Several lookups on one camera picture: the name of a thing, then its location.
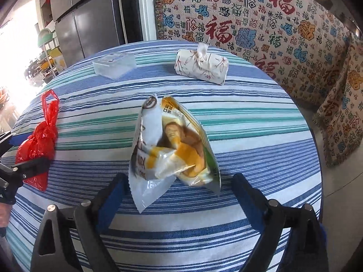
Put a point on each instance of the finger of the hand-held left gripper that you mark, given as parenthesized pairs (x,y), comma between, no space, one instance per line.
(31,165)
(18,139)

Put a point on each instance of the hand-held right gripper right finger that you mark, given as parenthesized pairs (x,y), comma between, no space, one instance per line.
(249,204)

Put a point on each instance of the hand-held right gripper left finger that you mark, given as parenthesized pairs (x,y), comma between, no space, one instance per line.
(110,201)

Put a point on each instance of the red plastic bag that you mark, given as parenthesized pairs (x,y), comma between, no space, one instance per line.
(39,138)

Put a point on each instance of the white yellow snack bag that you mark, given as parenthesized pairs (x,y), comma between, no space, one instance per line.
(173,147)

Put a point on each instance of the striped tablecloth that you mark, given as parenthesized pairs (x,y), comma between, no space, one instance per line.
(241,147)

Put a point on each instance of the green plastic chair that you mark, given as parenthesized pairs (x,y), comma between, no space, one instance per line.
(45,35)

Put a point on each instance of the clear plastic box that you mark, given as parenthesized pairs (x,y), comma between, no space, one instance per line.
(113,65)

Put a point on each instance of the small printed blanket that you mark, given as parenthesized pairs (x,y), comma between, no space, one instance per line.
(343,104)

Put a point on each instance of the grey refrigerator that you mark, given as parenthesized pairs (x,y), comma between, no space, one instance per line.
(90,19)

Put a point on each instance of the floral tissue pack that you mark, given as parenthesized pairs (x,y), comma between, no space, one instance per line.
(198,65)

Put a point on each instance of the large printed blanket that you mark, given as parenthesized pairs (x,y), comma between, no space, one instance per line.
(255,19)

